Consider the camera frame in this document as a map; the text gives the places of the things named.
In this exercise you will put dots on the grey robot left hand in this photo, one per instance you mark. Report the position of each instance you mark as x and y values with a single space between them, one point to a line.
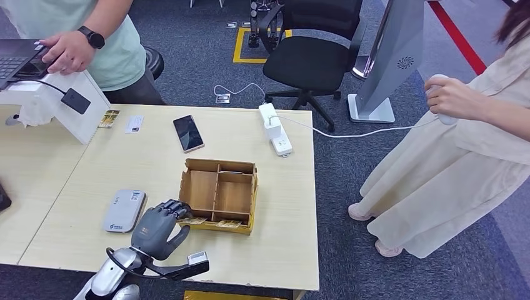
155 232

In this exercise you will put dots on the person's hand with watch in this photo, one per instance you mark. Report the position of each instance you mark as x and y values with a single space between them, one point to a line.
72 51

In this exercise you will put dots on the beige person's hand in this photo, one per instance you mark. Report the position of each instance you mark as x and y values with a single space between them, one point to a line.
455 99

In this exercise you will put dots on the white black handheld controller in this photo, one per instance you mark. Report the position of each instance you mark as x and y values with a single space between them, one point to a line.
448 120

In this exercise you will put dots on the white ID card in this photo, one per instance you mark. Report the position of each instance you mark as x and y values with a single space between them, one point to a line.
134 124

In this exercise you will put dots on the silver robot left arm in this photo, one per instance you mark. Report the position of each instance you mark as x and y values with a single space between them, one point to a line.
107 277

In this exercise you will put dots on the beige person's forearm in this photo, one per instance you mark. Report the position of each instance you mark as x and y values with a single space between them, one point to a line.
509 118

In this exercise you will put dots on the person's forearm with watch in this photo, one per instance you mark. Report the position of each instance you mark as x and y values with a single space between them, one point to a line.
109 14

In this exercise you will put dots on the grey card reader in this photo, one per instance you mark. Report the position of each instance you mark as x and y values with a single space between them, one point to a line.
124 211

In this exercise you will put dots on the person in pale green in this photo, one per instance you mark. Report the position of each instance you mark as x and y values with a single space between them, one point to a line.
120 56

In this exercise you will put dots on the gold room key card stack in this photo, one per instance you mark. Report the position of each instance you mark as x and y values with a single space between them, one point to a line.
109 119

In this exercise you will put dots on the person in beige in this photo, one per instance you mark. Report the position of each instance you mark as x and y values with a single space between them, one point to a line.
447 178

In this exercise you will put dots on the black wristwatch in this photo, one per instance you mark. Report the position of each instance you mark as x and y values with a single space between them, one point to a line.
92 37

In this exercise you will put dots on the black phone on stand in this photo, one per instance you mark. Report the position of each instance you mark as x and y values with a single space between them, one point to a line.
31 68

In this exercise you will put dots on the small black square device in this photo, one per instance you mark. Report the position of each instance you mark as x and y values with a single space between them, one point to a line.
76 100

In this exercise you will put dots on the black laptop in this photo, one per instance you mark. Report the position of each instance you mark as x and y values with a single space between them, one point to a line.
12 58

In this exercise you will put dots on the wooden compartment box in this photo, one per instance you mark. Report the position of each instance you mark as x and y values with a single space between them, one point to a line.
200 188

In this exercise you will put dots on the white desk stand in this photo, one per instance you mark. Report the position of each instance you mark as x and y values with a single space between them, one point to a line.
80 122

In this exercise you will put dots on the grey kiosk stand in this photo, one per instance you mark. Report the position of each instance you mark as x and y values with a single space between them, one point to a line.
393 62

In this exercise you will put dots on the white crumpled plastic wrap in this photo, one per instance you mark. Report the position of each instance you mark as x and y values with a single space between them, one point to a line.
35 116

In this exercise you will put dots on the black round stool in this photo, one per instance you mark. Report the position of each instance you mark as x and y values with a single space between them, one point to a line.
154 62

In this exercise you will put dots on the grey round disc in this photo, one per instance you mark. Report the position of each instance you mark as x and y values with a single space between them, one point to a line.
11 120

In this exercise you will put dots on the yellow box under desk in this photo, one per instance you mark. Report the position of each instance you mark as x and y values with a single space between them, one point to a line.
232 296

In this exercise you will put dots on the black smartphone rose-gold edge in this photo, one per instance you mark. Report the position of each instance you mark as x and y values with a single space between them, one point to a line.
188 133

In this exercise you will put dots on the white furniture legs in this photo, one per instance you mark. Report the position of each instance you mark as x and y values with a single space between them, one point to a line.
192 3

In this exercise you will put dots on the pale shoe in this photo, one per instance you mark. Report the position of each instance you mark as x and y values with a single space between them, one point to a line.
358 212
387 249

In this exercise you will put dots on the silver floor socket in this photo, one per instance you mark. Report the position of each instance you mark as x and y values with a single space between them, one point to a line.
222 98

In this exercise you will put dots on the black office chair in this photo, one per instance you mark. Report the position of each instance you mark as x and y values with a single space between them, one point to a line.
306 62

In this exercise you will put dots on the white power strip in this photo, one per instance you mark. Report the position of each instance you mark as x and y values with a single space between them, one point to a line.
282 145

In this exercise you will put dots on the black object at desk edge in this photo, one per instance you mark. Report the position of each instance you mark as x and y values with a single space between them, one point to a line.
4 198

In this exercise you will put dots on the white plug adapter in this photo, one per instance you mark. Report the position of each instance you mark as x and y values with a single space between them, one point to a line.
273 128

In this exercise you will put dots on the black metal equipment legs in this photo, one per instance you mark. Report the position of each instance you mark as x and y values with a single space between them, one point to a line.
253 25

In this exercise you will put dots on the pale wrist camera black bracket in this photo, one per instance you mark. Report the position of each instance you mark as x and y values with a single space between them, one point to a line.
196 258

